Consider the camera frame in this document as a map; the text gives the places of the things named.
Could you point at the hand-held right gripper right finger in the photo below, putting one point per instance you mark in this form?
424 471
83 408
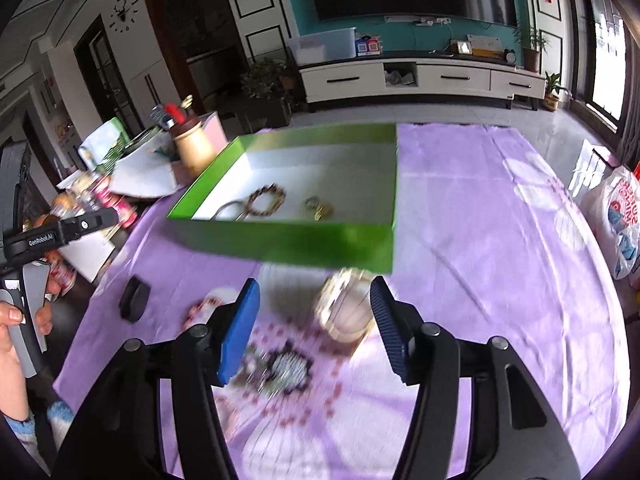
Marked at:
386 320

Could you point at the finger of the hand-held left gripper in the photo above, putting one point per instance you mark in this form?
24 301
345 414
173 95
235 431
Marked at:
95 221

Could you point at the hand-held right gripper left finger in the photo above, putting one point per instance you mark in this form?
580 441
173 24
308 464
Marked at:
240 332

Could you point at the cream wrist watch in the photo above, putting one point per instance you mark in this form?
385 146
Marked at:
345 315

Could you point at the green cardboard box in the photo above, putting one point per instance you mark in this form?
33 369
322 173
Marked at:
300 245

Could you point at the person's left hand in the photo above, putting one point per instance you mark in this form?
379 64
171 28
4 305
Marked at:
11 360

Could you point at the red snack packet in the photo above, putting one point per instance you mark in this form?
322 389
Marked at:
117 205

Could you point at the white paper sheet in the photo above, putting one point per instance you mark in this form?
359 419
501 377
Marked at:
145 175

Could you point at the green white carton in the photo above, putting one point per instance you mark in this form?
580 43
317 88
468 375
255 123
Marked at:
105 140

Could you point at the wooden jar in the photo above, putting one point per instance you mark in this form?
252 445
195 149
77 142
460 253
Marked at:
192 147

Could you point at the purple floral tablecloth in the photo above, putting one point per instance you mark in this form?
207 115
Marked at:
500 260

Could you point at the red plastic tool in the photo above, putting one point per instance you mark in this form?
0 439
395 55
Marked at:
173 110

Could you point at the cream bone-shaped stick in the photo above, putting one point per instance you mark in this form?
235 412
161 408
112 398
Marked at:
187 102

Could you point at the pale pink box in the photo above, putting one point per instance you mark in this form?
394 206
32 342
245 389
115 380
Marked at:
217 132

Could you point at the dark plant stand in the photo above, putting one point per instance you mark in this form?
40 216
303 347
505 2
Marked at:
267 112

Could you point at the leafy potted plant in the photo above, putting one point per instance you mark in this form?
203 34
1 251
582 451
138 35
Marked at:
265 77

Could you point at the white television cabinet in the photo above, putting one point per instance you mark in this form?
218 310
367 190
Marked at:
350 80

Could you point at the white printed plastic bag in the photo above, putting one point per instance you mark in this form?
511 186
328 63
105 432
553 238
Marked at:
620 220

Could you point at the small blue box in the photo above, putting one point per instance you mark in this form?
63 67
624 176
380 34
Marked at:
361 47

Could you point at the small red box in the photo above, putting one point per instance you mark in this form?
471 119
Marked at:
375 46

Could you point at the clear plastic storage box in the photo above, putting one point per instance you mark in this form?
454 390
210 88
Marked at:
325 45

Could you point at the small potted plant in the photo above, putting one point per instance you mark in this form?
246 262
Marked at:
552 92

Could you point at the small tabletop display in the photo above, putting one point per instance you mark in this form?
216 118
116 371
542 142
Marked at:
461 47

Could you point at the small round desk clock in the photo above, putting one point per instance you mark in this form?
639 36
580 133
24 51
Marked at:
510 56

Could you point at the desk calendar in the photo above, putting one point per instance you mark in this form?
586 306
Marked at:
484 45

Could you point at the white power strip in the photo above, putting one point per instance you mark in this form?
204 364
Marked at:
435 21
400 19

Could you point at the tall bamboo potted plant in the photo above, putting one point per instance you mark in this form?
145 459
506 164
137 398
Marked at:
531 45

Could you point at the black wall clock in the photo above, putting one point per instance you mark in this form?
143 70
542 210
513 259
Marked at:
122 12

